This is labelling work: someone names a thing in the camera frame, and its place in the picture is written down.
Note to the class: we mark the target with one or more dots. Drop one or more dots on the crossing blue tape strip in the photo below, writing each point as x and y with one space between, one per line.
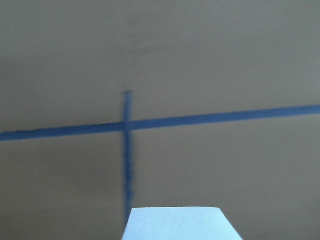
127 156

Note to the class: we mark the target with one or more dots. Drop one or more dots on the long blue tape strip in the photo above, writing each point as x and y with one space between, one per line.
160 123

